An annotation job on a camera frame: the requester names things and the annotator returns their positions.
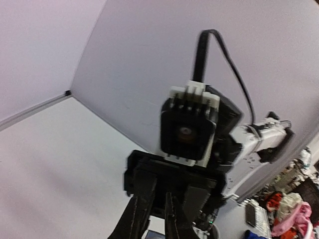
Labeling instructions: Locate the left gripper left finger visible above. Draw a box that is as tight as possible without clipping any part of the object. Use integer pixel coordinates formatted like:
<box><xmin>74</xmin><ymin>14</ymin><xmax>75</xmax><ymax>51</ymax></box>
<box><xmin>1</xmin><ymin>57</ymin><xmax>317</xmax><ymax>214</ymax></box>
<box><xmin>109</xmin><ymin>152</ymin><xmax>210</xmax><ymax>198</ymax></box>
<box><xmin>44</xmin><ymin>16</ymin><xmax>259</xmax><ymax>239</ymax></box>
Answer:
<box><xmin>109</xmin><ymin>174</ymin><xmax>157</xmax><ymax>239</ymax></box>

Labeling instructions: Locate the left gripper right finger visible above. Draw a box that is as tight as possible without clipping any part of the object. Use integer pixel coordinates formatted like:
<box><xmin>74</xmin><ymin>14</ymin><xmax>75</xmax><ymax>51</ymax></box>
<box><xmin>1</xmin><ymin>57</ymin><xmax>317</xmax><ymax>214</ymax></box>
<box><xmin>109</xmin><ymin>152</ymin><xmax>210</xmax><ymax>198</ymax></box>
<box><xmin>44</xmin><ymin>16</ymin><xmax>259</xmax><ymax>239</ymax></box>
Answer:
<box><xmin>164</xmin><ymin>186</ymin><xmax>209</xmax><ymax>239</ymax></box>

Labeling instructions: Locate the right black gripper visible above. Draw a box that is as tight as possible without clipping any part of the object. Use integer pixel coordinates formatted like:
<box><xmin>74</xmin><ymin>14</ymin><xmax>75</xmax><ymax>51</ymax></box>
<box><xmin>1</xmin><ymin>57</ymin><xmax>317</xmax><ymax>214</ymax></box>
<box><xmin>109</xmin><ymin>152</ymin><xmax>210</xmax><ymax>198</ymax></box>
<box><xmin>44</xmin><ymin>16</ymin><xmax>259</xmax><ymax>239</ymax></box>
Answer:
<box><xmin>124</xmin><ymin>150</ymin><xmax>227</xmax><ymax>222</ymax></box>

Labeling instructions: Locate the blue nail polish bottle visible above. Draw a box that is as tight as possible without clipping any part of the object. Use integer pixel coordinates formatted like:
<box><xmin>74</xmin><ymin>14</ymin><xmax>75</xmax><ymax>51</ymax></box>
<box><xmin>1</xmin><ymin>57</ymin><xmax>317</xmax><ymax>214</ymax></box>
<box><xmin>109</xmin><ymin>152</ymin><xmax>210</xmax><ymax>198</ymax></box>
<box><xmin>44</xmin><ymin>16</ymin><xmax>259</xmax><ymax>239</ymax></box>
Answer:
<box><xmin>144</xmin><ymin>230</ymin><xmax>165</xmax><ymax>239</ymax></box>

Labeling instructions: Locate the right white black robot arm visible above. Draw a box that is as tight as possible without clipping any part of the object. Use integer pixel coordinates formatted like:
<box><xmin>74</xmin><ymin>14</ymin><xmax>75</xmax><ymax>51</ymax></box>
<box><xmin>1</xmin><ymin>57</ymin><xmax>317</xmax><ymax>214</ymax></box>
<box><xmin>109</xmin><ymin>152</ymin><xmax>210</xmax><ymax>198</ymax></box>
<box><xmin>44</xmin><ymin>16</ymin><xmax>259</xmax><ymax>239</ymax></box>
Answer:
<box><xmin>124</xmin><ymin>82</ymin><xmax>294</xmax><ymax>222</ymax></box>

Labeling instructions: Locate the black phone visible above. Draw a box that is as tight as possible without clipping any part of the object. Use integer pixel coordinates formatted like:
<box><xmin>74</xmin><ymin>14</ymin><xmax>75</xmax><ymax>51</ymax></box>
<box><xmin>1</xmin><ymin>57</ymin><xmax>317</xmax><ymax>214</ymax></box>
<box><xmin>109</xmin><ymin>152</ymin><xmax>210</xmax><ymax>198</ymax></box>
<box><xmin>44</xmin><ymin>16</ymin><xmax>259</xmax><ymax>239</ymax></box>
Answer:
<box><xmin>245</xmin><ymin>204</ymin><xmax>256</xmax><ymax>227</ymax></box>

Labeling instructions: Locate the pile of colourful clothes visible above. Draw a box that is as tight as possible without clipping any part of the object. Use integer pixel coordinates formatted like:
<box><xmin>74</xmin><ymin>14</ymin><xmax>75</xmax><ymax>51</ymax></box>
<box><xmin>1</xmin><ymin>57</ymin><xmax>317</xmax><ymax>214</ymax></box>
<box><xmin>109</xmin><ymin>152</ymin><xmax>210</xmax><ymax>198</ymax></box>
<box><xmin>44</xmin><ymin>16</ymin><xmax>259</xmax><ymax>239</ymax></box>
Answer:
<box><xmin>266</xmin><ymin>192</ymin><xmax>316</xmax><ymax>239</ymax></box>

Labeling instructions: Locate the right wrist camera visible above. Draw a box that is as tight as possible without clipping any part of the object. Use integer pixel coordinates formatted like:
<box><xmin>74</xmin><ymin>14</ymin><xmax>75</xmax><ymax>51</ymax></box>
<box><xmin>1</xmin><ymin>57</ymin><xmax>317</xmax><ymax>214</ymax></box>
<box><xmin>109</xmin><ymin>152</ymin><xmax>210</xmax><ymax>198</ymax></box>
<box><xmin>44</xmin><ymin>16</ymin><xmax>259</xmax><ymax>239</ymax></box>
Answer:
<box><xmin>158</xmin><ymin>81</ymin><xmax>220</xmax><ymax>167</ymax></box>

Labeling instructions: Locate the black right camera cable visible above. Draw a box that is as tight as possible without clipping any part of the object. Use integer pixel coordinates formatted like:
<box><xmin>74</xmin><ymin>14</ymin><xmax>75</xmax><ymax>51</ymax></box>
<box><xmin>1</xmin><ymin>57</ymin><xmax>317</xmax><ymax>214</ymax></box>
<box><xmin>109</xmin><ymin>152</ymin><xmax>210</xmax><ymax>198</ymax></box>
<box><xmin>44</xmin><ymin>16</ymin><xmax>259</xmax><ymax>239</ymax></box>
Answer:
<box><xmin>193</xmin><ymin>29</ymin><xmax>256</xmax><ymax>125</ymax></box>

